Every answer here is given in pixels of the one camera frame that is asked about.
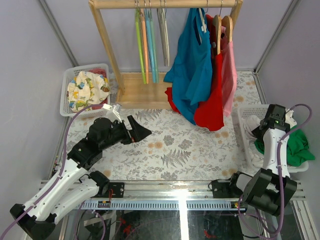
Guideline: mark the wooden hanger with red shirt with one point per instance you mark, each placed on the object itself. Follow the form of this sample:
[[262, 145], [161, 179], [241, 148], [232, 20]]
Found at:
[[214, 26]]

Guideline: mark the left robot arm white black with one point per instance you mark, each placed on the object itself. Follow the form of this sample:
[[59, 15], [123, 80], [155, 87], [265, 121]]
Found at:
[[35, 220]]

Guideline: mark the white cloth in basket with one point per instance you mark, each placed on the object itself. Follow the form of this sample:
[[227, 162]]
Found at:
[[255, 149]]

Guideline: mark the wooden clothes rack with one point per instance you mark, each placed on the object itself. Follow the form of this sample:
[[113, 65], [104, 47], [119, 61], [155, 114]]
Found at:
[[132, 92]]

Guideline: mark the orange plastic hanger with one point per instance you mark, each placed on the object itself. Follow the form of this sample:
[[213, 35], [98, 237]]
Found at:
[[145, 46]]

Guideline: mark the floral table cloth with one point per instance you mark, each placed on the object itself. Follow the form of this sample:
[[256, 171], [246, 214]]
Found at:
[[179, 150]]

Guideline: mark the patterned cream cloth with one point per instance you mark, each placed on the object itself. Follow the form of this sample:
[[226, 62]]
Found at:
[[86, 89]]

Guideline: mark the pink t shirt hanging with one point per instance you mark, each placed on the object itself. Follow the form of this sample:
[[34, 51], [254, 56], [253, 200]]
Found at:
[[228, 73]]

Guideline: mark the teal plastic hanger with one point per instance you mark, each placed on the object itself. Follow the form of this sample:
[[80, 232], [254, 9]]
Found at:
[[153, 44]]

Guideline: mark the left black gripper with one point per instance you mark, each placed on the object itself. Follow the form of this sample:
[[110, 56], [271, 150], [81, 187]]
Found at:
[[137, 134]]

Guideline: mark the right white plastic basket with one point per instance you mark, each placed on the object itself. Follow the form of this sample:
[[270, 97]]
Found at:
[[249, 117]]

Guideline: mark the left white plastic basket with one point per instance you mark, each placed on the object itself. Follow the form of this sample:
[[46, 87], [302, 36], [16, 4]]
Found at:
[[68, 76]]

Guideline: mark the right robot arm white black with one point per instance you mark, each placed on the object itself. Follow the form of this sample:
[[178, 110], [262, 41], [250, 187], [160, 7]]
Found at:
[[271, 188]]

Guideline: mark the dark red cloth in basket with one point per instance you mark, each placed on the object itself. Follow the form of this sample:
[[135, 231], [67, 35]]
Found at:
[[98, 71]]

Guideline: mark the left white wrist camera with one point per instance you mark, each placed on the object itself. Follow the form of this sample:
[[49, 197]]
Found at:
[[112, 112]]

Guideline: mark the green t shirt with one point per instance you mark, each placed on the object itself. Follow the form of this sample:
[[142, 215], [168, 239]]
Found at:
[[297, 150]]

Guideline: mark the white hanger with blue shirt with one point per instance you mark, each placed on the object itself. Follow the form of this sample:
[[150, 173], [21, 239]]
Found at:
[[203, 20]]

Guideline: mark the green plastic hanger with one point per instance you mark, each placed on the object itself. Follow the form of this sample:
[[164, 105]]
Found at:
[[139, 42]]

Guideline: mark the red t shirt hanging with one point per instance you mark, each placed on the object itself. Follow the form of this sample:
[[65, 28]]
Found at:
[[209, 113]]

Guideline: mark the blue t shirt hanging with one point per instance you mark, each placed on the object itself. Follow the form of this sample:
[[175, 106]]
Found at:
[[191, 72]]

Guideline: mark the blue plastic hanger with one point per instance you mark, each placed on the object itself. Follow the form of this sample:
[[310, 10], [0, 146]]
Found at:
[[150, 44]]

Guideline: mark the aluminium mounting rail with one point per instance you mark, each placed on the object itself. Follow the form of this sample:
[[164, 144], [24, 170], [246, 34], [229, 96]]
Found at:
[[147, 195]]

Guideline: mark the wooden hanger with pink shirt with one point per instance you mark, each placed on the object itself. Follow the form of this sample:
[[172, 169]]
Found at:
[[227, 23]]

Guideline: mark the white plastic basket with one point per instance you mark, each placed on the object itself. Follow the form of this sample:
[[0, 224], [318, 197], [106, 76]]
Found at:
[[68, 76], [249, 117]]

